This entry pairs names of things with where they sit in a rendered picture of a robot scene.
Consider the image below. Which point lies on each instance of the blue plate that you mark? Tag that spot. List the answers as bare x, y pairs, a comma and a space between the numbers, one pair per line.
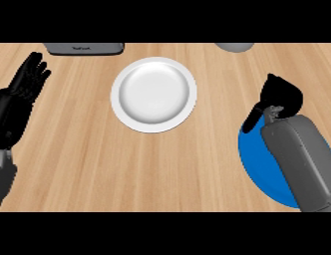
260, 159

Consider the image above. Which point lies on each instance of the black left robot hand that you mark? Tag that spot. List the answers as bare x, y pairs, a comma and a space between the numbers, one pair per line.
10, 103

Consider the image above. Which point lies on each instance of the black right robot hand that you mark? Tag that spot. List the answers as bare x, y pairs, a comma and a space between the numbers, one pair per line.
282, 96

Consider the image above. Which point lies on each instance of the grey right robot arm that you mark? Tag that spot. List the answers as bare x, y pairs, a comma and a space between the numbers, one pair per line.
307, 162

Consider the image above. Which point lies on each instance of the white oval plate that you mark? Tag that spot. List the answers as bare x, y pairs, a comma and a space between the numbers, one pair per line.
153, 94

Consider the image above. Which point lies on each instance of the pale grey rounded object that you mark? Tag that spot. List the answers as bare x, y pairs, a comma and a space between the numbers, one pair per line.
234, 47

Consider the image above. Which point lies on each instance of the dark grey appliance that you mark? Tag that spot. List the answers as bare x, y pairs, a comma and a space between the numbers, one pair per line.
84, 49

